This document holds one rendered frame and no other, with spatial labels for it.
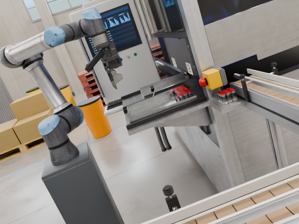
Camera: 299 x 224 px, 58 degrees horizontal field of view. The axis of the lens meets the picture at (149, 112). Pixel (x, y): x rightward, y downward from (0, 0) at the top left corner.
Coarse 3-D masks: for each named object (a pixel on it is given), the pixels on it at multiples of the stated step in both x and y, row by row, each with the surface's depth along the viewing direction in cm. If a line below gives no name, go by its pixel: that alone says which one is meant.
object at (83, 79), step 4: (80, 72) 594; (84, 72) 562; (88, 72) 545; (80, 76) 541; (84, 76) 544; (88, 76) 576; (92, 76) 549; (84, 80) 545; (92, 80) 610; (84, 84) 547; (88, 84) 549; (92, 84) 552; (96, 84) 615; (88, 88) 553; (92, 88) 585; (96, 88) 561; (88, 92) 555; (92, 92) 555; (96, 92) 596; (88, 96) 555; (92, 96) 557
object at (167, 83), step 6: (168, 78) 185; (174, 78) 186; (180, 78) 186; (192, 78) 161; (150, 84) 185; (156, 84) 185; (162, 84) 186; (168, 84) 181; (174, 84) 175; (180, 84) 161; (186, 84) 162; (144, 90) 185; (150, 90) 182; (156, 90) 177; (162, 90) 160; (144, 96) 160; (150, 96) 160
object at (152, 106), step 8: (176, 88) 152; (160, 96) 152; (168, 96) 153; (192, 96) 128; (136, 104) 152; (144, 104) 153; (152, 104) 150; (160, 104) 145; (168, 104) 140; (176, 104) 128; (128, 112) 139; (136, 112) 146; (144, 112) 141; (152, 112) 128; (136, 120) 128
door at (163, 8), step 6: (162, 0) 144; (168, 0) 133; (174, 0) 122; (162, 6) 149; (168, 6) 137; (174, 6) 126; (162, 12) 155; (168, 12) 142; (174, 12) 130; (168, 18) 147; (174, 18) 134; (168, 24) 152; (174, 24) 138; (180, 24) 128; (168, 30) 157; (174, 30) 143; (180, 30) 131
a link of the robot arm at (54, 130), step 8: (48, 120) 137; (56, 120) 136; (64, 120) 142; (40, 128) 135; (48, 128) 134; (56, 128) 136; (64, 128) 140; (48, 136) 135; (56, 136) 136; (64, 136) 139; (48, 144) 137; (56, 144) 137
